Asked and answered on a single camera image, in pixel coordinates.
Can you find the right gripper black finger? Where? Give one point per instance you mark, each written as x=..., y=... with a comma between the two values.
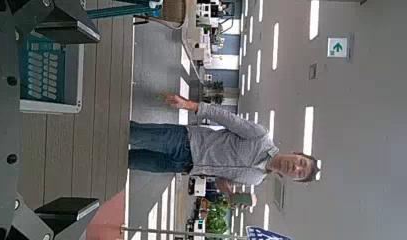
x=69, y=208
x=69, y=25

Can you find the green smartphone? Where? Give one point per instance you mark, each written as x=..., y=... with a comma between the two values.
x=242, y=199

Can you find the person's right hand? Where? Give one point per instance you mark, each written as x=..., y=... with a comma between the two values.
x=172, y=99

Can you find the person's left hand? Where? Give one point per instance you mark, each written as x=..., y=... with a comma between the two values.
x=254, y=200

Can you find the teal metal bar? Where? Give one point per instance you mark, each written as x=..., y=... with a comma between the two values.
x=121, y=11

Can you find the white tray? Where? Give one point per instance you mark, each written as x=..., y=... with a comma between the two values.
x=74, y=80

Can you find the wicker chair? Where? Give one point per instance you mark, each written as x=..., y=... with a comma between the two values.
x=172, y=13

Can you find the long white counter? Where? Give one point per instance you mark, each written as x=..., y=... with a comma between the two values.
x=194, y=36

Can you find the white machine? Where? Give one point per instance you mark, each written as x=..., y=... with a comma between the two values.
x=198, y=186

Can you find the bright green plant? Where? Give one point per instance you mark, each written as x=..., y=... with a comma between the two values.
x=217, y=215

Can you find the dark green potted plant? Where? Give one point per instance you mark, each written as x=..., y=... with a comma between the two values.
x=216, y=91

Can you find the person in grey shirt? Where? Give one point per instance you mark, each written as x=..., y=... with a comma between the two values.
x=224, y=150

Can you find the blue and white sign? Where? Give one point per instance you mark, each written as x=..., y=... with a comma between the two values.
x=266, y=234

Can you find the ceiling air vent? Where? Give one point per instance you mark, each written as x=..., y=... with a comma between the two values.
x=278, y=194

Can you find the square ceiling hatch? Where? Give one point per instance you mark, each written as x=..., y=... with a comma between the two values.
x=312, y=71

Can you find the green arrow exit sign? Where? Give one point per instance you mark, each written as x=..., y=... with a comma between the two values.
x=337, y=47

